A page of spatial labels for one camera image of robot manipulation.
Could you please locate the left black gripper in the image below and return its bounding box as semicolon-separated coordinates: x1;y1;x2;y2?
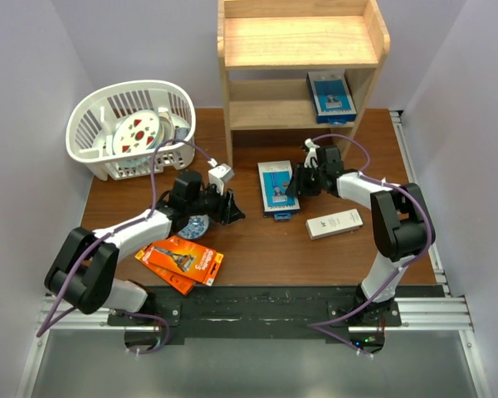
186;180;245;225

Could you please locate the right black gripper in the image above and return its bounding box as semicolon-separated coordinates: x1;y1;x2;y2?
286;163;326;197

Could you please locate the white slim razor box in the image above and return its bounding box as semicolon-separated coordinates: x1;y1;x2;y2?
305;209;364;240

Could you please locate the blue razor box grey back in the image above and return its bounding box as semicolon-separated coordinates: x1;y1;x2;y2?
306;70;357;125

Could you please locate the wooden two-tier shelf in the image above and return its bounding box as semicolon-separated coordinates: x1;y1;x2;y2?
217;0;390;160

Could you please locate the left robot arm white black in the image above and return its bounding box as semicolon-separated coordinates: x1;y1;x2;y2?
44;165;244;325

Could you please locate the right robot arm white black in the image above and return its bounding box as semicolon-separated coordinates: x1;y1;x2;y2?
286;139;435;328

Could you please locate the blue patterned small bowl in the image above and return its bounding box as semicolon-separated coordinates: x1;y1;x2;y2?
177;215;210;240

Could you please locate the top orange razor package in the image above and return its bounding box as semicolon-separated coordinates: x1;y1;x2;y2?
140;235;223;286

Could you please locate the orange razor package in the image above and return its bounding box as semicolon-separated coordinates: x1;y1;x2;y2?
140;235;223;286
134;245;195;296

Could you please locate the bottom orange razor package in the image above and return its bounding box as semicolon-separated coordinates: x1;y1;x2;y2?
134;245;195;296

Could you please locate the white plate with card suits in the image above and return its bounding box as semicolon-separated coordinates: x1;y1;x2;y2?
112;109;160;155

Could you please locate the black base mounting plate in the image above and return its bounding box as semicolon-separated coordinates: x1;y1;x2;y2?
56;284;416;346

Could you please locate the white plastic dish basket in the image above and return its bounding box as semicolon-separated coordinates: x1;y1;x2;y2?
66;80;196;181

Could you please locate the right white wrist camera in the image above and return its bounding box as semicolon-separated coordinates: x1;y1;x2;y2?
302;138;320;169

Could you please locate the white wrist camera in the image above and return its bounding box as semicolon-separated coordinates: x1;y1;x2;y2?
302;138;320;169
207;163;234;195

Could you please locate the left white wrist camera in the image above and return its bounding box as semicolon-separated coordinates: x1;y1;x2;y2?
207;163;234;195

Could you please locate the aluminium rail frame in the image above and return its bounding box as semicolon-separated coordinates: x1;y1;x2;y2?
14;108;493;398

